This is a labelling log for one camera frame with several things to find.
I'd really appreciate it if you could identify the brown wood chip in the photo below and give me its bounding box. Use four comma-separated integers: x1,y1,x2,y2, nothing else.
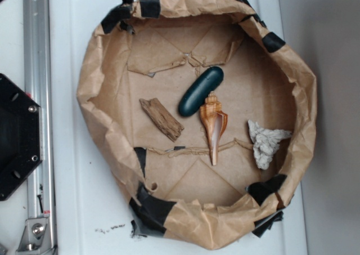
139,98,184,142

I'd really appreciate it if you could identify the brown paper bin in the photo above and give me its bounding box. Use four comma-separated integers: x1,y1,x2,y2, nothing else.
76,0,317,250

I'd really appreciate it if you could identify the orange spiral seashell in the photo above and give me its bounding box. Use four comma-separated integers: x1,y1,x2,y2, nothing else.
200,92,228,165

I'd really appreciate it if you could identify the dark green oval capsule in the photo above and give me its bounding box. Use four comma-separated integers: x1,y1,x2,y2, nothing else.
178,66,224,117

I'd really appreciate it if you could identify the crumpled white paper wad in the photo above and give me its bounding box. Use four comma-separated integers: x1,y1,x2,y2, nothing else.
247,120,292,170

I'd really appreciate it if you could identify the aluminium extrusion rail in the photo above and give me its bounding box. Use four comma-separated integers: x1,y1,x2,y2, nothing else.
23,0,57,254

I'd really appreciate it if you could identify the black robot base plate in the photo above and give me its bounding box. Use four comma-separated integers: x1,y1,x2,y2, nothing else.
1,74,42,202

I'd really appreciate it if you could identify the metal corner bracket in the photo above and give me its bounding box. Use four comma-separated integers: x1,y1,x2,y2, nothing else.
16,217,52,254

